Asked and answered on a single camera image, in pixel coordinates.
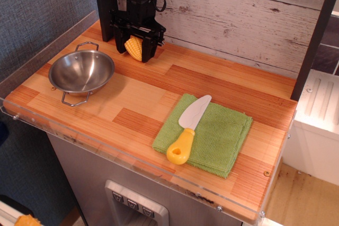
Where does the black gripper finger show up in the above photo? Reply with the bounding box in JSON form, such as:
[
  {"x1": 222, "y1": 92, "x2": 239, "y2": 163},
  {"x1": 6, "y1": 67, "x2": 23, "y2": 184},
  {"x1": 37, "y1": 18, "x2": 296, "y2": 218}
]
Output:
[
  {"x1": 142, "y1": 37, "x2": 158, "y2": 63},
  {"x1": 113, "y1": 24, "x2": 130, "y2": 53}
]

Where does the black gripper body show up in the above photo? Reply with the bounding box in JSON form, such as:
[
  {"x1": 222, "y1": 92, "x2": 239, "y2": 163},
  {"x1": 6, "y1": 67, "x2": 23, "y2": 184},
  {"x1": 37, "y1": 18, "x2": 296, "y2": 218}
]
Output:
[{"x1": 114, "y1": 0, "x2": 166, "y2": 46}]

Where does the yellow toy corn cob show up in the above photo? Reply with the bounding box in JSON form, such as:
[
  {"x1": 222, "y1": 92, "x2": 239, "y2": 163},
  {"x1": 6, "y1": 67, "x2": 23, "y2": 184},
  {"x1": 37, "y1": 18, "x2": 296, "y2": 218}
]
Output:
[{"x1": 124, "y1": 37, "x2": 142, "y2": 61}]

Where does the stainless steel bowl with handles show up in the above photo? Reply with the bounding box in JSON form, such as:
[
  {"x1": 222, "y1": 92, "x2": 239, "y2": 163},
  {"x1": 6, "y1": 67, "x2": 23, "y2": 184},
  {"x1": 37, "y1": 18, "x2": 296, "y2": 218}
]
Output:
[{"x1": 48, "y1": 41, "x2": 115, "y2": 107}]

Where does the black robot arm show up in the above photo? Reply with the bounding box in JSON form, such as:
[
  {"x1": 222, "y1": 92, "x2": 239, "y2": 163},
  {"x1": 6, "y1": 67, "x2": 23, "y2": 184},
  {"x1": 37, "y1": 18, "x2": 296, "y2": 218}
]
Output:
[{"x1": 96, "y1": 0, "x2": 166, "y2": 62}]

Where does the yellow toy food bottom left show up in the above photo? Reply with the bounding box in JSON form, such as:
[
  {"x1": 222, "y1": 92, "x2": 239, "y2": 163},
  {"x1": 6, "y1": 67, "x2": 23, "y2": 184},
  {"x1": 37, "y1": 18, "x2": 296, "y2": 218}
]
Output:
[{"x1": 14, "y1": 214, "x2": 42, "y2": 226}]

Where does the green folded cloth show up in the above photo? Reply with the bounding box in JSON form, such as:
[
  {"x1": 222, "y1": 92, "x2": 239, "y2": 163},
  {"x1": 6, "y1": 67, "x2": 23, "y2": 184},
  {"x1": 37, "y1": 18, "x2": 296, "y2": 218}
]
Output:
[{"x1": 152, "y1": 94, "x2": 253, "y2": 178}]

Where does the grey toy fridge cabinet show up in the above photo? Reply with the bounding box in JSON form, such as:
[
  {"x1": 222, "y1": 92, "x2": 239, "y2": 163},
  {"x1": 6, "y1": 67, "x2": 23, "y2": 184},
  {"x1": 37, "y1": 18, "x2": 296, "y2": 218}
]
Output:
[{"x1": 48, "y1": 134, "x2": 242, "y2": 225}]

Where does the silver dispenser panel with buttons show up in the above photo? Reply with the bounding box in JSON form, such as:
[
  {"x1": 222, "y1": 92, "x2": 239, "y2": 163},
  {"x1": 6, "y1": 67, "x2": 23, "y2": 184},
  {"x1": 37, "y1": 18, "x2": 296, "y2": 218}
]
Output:
[{"x1": 105, "y1": 179, "x2": 170, "y2": 225}]

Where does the white toy sink unit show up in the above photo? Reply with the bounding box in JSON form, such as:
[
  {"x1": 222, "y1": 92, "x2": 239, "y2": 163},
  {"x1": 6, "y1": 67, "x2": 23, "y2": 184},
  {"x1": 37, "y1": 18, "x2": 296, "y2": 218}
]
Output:
[{"x1": 282, "y1": 70, "x2": 338, "y2": 185}]

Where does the clear acrylic edge guard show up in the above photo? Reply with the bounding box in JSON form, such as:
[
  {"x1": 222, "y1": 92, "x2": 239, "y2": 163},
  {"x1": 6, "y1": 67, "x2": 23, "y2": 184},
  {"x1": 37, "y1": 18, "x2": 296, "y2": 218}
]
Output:
[{"x1": 4, "y1": 95, "x2": 297, "y2": 225}]

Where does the black vertical post left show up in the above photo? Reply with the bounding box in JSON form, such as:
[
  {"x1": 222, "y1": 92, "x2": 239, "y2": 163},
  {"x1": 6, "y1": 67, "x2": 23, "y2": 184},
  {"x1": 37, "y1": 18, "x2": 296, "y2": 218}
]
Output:
[{"x1": 96, "y1": 0, "x2": 119, "y2": 42}]

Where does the black vertical post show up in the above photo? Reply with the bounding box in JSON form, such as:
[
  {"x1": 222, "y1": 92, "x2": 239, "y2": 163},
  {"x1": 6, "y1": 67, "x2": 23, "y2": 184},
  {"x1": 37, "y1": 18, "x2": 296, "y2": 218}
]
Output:
[
  {"x1": 96, "y1": 0, "x2": 119, "y2": 42},
  {"x1": 290, "y1": 0, "x2": 336, "y2": 101}
]

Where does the toy knife yellow handle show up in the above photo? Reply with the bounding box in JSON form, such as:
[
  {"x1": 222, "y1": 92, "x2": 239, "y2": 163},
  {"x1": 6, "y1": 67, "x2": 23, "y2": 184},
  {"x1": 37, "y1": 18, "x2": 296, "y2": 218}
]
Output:
[{"x1": 166, "y1": 95, "x2": 212, "y2": 165}]

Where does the black vertical post right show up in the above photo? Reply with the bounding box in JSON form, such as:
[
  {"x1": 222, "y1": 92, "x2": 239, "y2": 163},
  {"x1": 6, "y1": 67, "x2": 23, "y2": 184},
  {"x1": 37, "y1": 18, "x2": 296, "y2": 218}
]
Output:
[{"x1": 290, "y1": 0, "x2": 336, "y2": 101}]

